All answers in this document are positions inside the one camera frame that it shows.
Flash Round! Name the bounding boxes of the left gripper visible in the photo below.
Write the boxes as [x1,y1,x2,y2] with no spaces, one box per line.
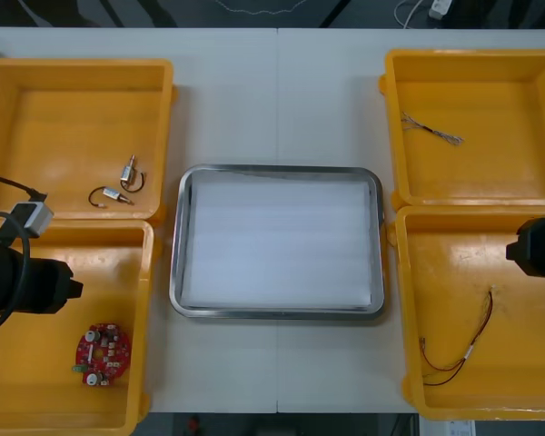
[21,256,85,315]

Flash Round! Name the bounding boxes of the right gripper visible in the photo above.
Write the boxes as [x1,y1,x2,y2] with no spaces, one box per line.
[505,216,545,279]

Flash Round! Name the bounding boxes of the round red circuit board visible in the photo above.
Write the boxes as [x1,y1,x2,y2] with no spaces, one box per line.
[70,322,133,388]

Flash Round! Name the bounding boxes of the small metal solenoid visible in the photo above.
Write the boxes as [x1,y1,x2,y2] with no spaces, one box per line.
[119,154,148,193]
[87,185,134,210]

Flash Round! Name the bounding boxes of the red wire harness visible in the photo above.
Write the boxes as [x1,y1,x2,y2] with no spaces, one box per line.
[418,284,496,388]

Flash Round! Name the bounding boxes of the grey twisted wire harness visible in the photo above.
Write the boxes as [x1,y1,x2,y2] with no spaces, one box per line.
[400,111,466,147]

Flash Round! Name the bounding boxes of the yellow-orange plastic bin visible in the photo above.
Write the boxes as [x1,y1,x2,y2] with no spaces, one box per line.
[378,48,545,210]
[0,56,179,223]
[388,204,545,421]
[0,220,158,433]

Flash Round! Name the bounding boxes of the steel tray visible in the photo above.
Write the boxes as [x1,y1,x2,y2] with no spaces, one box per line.
[168,163,387,322]

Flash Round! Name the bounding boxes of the white sheet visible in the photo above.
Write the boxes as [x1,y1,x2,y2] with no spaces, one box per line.
[188,177,376,306]

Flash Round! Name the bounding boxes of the white power strip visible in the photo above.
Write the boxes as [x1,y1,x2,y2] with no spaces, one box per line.
[428,0,453,20]

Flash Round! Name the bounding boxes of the white cable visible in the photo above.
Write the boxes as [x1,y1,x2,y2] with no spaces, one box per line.
[393,0,427,29]

